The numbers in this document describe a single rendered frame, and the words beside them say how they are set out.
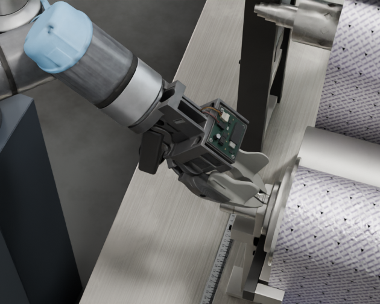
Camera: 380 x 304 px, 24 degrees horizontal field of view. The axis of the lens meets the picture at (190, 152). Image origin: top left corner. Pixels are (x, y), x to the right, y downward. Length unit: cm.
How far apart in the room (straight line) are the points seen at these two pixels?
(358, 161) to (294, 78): 52
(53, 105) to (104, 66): 182
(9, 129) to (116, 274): 36
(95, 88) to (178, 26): 199
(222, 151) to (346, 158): 25
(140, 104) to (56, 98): 182
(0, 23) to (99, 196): 120
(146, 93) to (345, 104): 34
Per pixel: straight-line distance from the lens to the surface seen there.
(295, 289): 120
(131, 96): 99
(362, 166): 122
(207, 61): 173
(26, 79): 107
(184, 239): 152
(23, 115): 168
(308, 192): 110
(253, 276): 122
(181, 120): 101
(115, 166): 265
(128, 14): 300
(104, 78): 98
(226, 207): 122
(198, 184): 107
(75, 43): 97
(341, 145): 124
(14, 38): 107
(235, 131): 104
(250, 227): 127
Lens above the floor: 226
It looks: 58 degrees down
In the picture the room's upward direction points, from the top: straight up
